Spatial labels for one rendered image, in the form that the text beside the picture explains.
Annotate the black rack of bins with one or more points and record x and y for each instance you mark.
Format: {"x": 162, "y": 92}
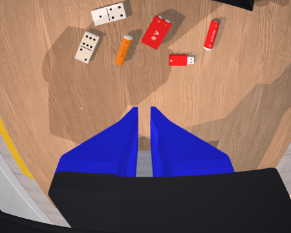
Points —
{"x": 245, "y": 4}

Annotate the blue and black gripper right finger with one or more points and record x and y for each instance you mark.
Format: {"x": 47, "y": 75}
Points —
{"x": 182, "y": 153}

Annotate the red usb stick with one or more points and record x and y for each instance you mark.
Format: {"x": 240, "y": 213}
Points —
{"x": 180, "y": 59}

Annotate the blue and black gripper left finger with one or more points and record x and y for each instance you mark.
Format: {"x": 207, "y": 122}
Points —
{"x": 108, "y": 151}

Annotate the red aa battery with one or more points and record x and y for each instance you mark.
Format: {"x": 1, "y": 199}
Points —
{"x": 210, "y": 38}

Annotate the red 9 v battery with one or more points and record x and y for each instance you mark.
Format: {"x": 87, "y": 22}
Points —
{"x": 156, "y": 32}

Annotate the orange aa battery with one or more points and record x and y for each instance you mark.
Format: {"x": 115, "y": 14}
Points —
{"x": 124, "y": 47}

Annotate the white domino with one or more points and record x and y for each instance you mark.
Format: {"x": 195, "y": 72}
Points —
{"x": 86, "y": 47}
{"x": 108, "y": 14}

